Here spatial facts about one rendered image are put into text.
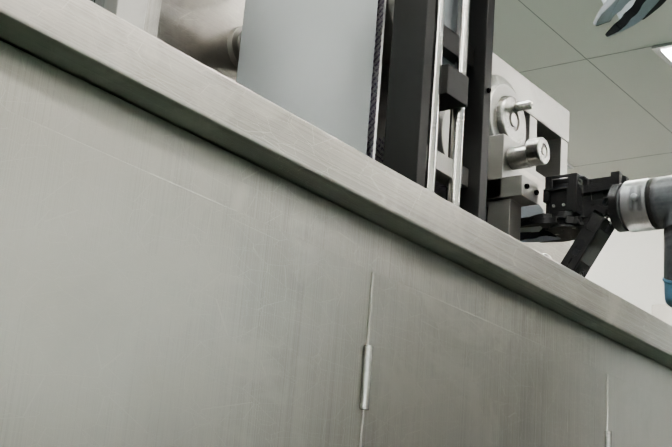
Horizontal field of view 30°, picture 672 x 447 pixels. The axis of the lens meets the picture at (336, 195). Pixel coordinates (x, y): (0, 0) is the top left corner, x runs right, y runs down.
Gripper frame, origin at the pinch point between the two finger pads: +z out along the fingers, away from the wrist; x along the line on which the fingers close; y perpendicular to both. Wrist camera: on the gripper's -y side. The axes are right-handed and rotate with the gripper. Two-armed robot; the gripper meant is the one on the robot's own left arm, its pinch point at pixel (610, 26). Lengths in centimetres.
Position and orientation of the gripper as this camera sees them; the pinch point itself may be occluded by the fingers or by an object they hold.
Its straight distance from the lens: 190.4
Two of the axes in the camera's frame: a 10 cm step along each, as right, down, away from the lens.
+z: -6.7, 7.0, 2.5
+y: -4.6, -6.5, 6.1
